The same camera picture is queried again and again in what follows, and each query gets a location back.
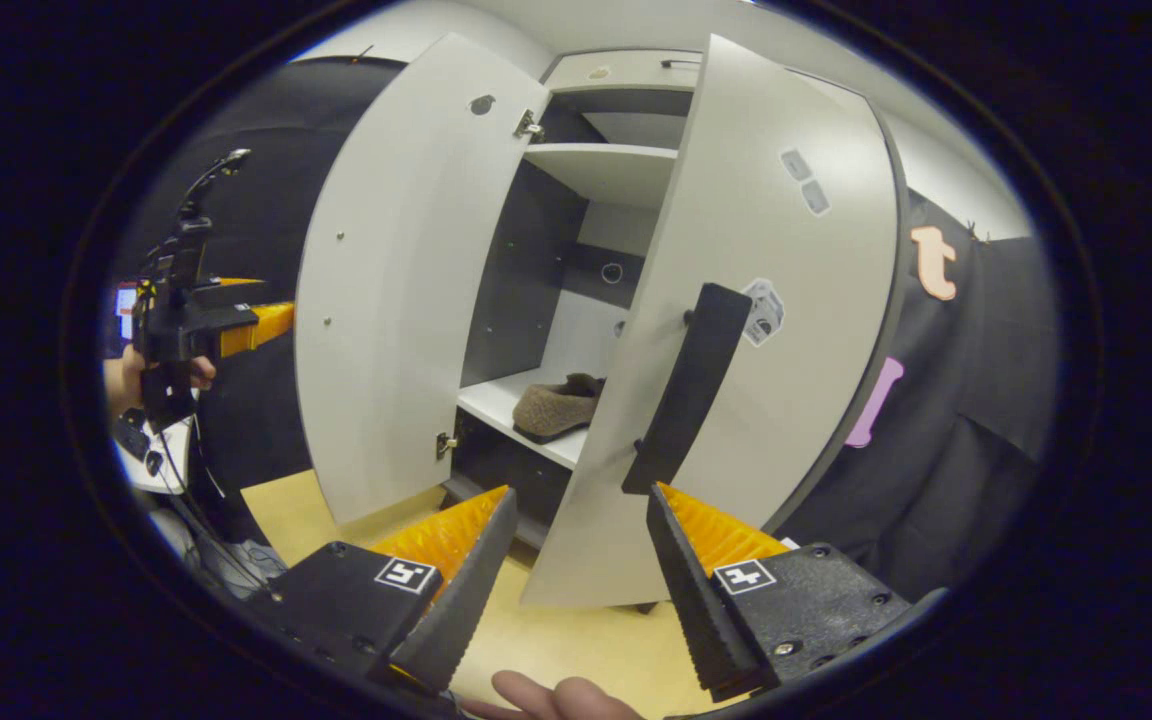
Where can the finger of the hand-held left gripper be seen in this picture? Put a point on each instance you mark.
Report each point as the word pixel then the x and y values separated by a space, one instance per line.
pixel 256 328
pixel 236 290

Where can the metal door hinge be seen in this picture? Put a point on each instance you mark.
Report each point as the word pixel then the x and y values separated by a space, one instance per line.
pixel 528 125
pixel 446 446

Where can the white shoe cabinet door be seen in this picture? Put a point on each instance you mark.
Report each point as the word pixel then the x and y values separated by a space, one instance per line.
pixel 796 380
pixel 406 280

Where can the brown fuzzy shoe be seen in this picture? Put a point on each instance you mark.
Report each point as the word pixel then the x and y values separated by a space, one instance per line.
pixel 551 410

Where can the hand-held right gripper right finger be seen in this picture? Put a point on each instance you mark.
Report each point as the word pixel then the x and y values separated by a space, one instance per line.
pixel 686 590

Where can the small lit screen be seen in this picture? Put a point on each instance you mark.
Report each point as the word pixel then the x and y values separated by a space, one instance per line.
pixel 126 312

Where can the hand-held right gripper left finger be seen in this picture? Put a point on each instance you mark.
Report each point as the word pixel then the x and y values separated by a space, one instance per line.
pixel 471 590

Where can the white box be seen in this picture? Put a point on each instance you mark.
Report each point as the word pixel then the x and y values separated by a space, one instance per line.
pixel 161 465

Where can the white cabinet drawer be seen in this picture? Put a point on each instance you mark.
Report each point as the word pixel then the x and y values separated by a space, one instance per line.
pixel 626 72

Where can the white shoe cabinet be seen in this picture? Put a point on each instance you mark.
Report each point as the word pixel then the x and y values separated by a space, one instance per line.
pixel 606 170

